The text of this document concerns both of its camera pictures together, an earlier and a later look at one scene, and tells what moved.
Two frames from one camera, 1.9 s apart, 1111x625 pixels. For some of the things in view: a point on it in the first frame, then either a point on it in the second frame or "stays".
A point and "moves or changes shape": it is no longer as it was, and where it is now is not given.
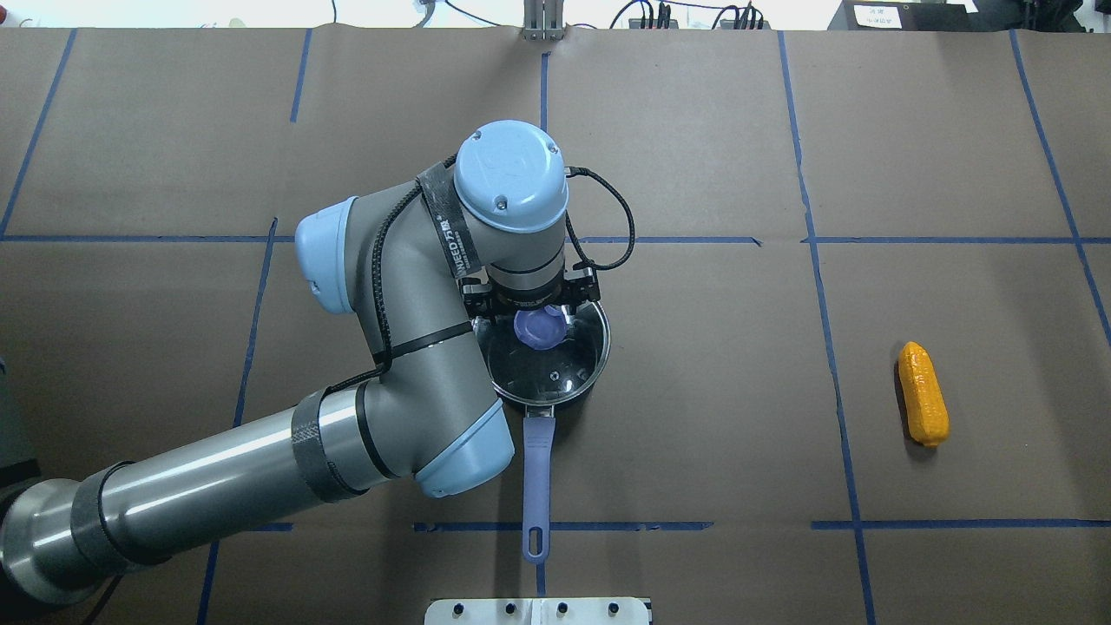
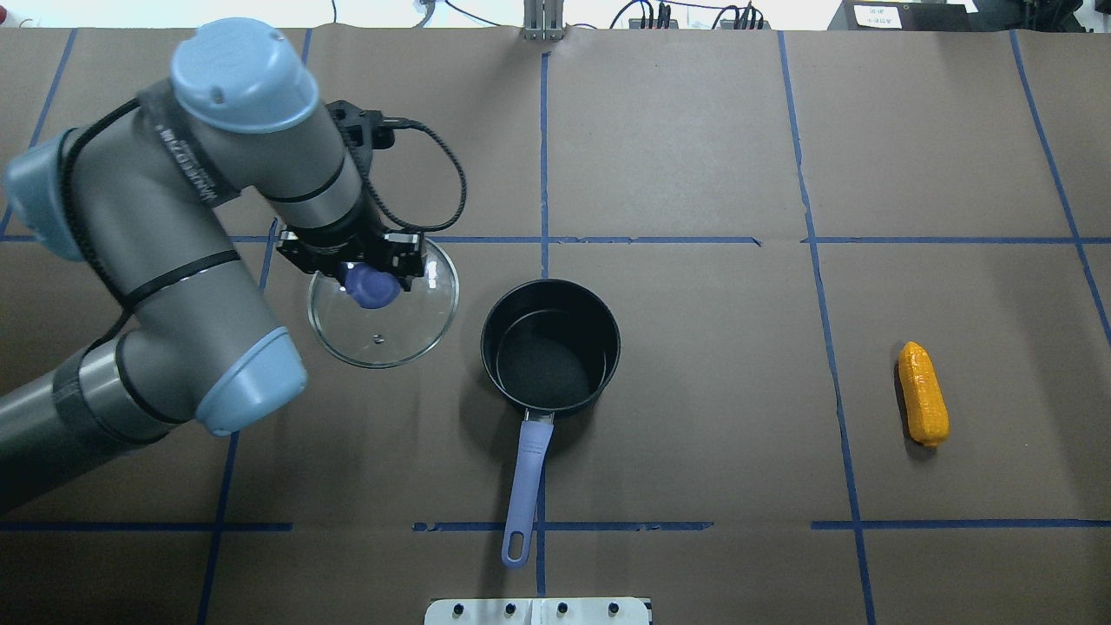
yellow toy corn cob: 925,407 stays
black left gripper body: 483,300 to 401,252
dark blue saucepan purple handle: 539,426 moves or changes shape
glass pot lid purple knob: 543,357 moves or changes shape
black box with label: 906,16 stays
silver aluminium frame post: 543,20 stays
